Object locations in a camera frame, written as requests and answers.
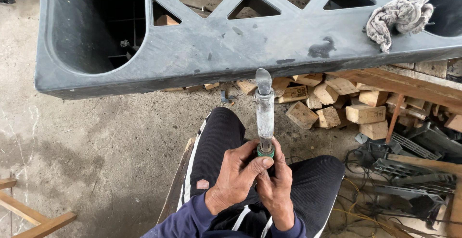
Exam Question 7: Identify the grey metal hot air tool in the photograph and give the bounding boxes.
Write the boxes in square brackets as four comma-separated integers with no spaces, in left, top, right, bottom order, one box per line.
[254,68,276,158]

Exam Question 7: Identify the person's black striped trousers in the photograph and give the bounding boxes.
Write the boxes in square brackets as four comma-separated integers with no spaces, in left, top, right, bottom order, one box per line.
[177,107,346,238]

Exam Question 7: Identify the heap of grey plastic scraps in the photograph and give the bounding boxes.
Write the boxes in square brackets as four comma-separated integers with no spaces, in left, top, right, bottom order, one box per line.
[355,121,462,228]

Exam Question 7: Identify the person's right hand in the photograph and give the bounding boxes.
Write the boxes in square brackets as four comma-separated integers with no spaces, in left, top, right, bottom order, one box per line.
[256,137,295,231]

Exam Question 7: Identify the wooden bench plank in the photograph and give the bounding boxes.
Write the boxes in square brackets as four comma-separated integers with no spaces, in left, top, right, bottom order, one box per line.
[157,138,196,225]

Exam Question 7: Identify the large grey plastic pallet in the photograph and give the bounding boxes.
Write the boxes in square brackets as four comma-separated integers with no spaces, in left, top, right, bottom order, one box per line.
[35,0,462,100]

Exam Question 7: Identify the reddish wooden stick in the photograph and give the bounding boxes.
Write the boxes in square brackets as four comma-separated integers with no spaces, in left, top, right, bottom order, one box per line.
[385,93,405,145]

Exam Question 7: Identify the person's left hand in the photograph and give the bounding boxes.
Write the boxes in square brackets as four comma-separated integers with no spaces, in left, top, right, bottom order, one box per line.
[205,139,275,216]

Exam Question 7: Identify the wooden frame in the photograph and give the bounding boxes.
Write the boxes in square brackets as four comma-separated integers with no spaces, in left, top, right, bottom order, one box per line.
[0,178,77,238]

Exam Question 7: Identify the long wooden beam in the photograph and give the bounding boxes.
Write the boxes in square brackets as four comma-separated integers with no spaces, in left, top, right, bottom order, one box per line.
[327,65,462,115]

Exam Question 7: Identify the dirty crumpled rag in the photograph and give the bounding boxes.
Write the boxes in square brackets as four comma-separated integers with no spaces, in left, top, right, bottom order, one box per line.
[366,0,434,53]

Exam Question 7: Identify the small grey plastic fragment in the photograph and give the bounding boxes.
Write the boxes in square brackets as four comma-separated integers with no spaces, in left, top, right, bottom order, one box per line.
[220,90,237,106]

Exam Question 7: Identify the pile of wooden blocks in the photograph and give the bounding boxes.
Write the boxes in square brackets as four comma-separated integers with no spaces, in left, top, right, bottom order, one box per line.
[160,60,462,140]

